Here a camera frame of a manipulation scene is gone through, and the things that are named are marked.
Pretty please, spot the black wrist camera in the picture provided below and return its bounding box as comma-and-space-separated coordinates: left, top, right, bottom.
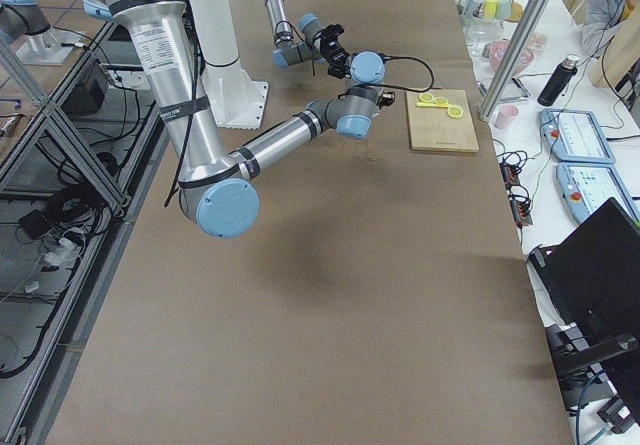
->
320, 24, 344, 46
377, 91, 396, 109

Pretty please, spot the pink plastic cup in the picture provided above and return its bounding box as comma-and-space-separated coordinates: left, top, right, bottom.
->
494, 104, 519, 130

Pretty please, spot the black water bottle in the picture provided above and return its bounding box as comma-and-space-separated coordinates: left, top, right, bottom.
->
537, 54, 580, 107

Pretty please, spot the blue teach pendant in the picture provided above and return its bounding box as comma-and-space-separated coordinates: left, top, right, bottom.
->
555, 162, 639, 224
538, 108, 616, 164

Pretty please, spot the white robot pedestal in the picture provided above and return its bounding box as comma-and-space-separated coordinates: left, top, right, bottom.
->
189, 0, 268, 130

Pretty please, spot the seated person grey hoodie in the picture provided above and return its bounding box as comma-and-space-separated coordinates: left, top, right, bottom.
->
581, 0, 639, 57

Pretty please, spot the black monitor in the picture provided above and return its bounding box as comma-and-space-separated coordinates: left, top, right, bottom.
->
529, 198, 639, 420

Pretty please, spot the yellow plastic cup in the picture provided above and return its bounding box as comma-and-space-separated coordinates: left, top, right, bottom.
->
482, 0, 499, 21

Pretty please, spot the aluminium frame post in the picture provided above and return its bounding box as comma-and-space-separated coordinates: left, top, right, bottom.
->
478, 0, 549, 122

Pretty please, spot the pink bowl with ice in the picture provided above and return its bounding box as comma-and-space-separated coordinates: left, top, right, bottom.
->
487, 39, 535, 77

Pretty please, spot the bamboo cutting board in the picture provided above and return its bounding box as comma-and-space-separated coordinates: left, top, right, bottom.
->
405, 89, 479, 154

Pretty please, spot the yellow plastic knife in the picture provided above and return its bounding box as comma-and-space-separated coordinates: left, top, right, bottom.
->
415, 102, 451, 109

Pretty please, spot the mint green plastic cup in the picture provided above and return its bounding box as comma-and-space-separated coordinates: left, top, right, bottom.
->
495, 0, 512, 21

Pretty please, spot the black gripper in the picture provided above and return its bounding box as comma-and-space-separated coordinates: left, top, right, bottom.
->
322, 39, 350, 78

